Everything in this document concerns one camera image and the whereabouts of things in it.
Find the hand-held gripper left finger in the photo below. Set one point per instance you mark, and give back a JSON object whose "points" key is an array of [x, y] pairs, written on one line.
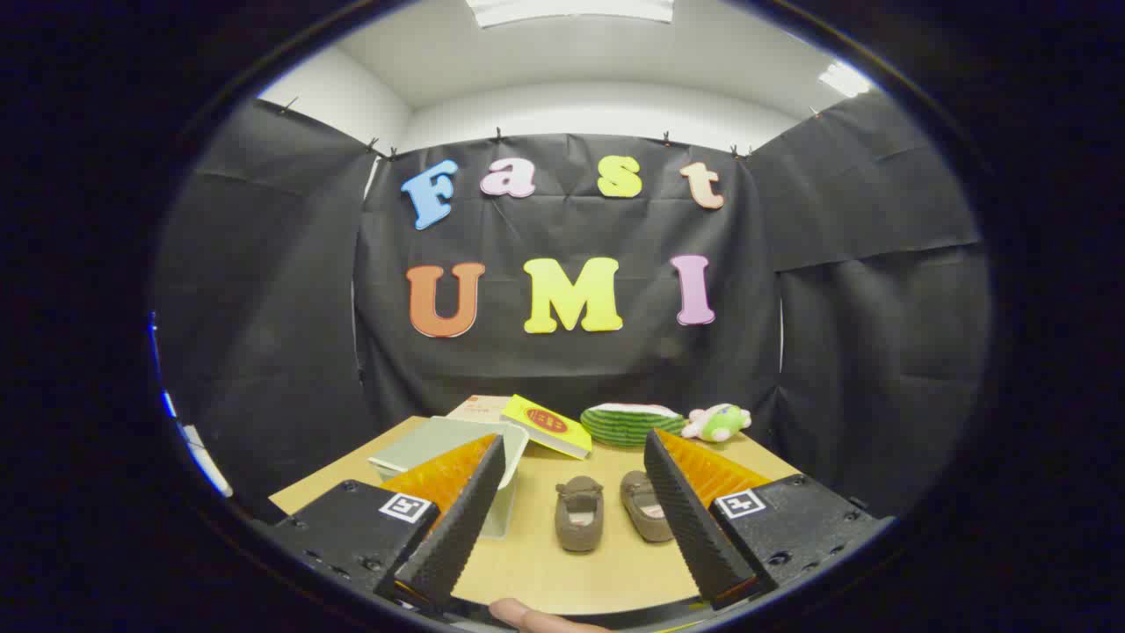
{"points": [[457, 527]]}

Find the beige book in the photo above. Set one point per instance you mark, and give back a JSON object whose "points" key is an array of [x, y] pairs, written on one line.
{"points": [[479, 409]]}

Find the yellow book with red label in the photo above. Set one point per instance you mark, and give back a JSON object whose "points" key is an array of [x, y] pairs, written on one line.
{"points": [[545, 422]]}

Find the ceiling light panel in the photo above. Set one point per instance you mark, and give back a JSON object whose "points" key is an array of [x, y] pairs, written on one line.
{"points": [[571, 10], [845, 79]]}

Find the white frame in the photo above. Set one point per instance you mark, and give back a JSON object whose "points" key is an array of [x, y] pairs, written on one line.
{"points": [[206, 466]]}

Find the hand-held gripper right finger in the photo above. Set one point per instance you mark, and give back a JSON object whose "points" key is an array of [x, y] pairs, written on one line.
{"points": [[690, 527]]}

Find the pink and green plush toy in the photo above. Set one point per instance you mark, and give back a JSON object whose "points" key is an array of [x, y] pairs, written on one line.
{"points": [[721, 426]]}

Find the brown suede shoe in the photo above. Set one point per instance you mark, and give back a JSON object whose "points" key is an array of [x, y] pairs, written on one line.
{"points": [[578, 519], [642, 510]]}

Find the watermelon slice plush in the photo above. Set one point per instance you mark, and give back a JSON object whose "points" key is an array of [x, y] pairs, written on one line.
{"points": [[628, 428]]}

